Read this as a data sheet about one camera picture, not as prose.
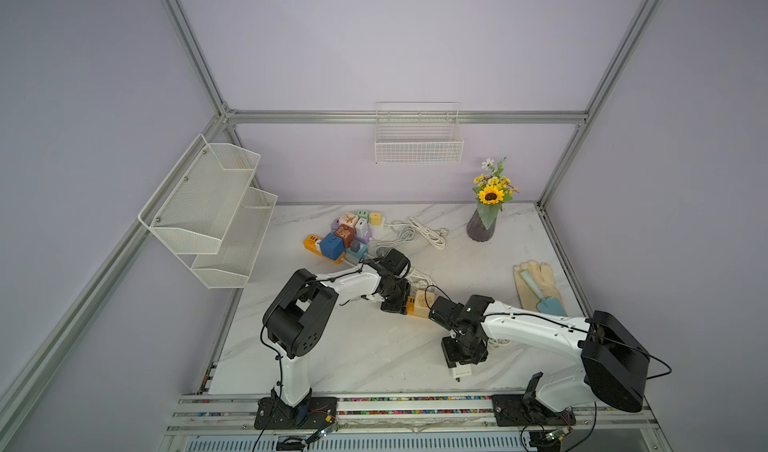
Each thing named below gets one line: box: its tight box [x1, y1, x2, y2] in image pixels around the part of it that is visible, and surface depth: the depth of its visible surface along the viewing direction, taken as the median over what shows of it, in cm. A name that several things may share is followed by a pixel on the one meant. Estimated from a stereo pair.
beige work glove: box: [513, 260, 563, 312], surface depth 99 cm
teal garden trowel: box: [520, 270, 568, 317], surface depth 95 cm
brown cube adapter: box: [334, 224, 356, 249], surface depth 103 cm
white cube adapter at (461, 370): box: [452, 364, 472, 378], surface depth 78 cm
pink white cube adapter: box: [339, 212, 359, 228], surface depth 106 cm
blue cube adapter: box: [320, 233, 344, 261], surface depth 100 cm
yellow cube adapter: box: [370, 212, 383, 226], surface depth 110 cm
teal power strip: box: [344, 244, 368, 265], surface depth 106 cm
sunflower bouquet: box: [472, 157, 519, 230], surface depth 92 cm
